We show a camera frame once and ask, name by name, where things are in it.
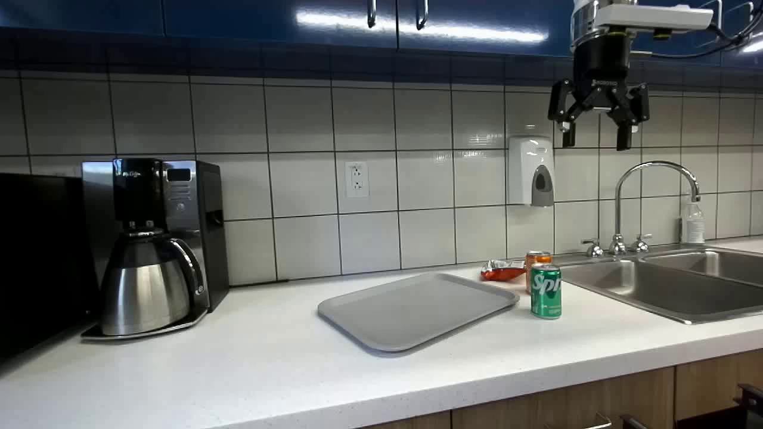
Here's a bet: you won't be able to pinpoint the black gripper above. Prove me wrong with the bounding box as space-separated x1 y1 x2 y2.
546 32 654 152

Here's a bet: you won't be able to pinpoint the orange soda can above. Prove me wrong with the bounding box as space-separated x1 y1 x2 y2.
523 248 557 295

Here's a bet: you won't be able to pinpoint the green soda can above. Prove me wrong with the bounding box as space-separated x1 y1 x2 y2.
529 263 565 322

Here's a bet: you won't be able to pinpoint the grey plastic tray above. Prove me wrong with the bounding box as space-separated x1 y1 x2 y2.
316 272 523 357

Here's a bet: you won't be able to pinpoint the chrome gooseneck faucet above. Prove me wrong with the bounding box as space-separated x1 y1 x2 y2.
608 158 704 257

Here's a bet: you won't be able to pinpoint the clear soap bottle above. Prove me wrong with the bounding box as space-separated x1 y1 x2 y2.
683 198 708 248

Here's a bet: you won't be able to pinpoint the red snack bag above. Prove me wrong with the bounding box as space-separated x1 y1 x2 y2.
478 263 529 285

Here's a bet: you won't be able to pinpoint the stainless steel sink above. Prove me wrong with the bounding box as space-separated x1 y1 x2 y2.
546 245 763 326

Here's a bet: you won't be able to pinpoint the wooden lower cabinets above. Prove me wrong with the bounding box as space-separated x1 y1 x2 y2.
360 347 763 429

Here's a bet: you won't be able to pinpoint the blue upper cabinets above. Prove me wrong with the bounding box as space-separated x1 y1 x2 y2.
0 0 763 65

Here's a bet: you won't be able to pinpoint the black silver coffee maker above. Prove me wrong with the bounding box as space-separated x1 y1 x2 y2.
80 156 231 345

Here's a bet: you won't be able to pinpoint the steel coffee carafe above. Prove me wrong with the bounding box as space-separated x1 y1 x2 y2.
99 229 212 339

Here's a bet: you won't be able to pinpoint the black microwave oven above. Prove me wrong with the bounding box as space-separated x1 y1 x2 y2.
0 171 103 363

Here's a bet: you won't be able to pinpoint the white wall soap dispenser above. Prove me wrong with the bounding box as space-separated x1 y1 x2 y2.
506 136 558 209

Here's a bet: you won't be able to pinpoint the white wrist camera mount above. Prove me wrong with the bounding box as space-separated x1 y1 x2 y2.
597 2 715 35

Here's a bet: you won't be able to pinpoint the white wall power outlet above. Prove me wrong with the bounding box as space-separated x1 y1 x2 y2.
343 160 372 201

